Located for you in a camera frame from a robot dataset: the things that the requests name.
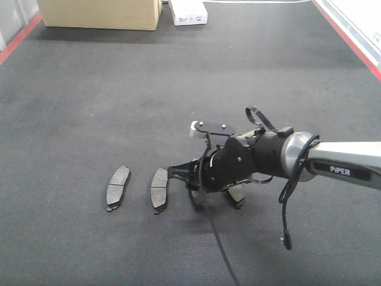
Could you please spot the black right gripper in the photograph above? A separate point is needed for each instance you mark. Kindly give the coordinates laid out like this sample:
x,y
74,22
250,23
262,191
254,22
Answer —
x,y
214,175

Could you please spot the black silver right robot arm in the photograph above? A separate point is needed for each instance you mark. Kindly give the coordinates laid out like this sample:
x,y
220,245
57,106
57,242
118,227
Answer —
x,y
299,156

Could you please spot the cardboard box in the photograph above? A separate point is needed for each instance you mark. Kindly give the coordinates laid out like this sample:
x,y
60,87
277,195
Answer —
x,y
124,15

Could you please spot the grey brake pad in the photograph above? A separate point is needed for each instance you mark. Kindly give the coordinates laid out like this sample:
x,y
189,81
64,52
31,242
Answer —
x,y
158,191
198,199
236,196
116,188

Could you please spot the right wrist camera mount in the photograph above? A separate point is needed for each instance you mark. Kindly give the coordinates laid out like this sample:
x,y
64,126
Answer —
x,y
217,134

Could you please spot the black conveyor belt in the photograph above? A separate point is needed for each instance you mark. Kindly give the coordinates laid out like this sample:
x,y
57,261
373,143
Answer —
x,y
76,104

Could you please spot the white printed box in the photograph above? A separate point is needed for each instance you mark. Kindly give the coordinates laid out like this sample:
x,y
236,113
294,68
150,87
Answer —
x,y
187,13

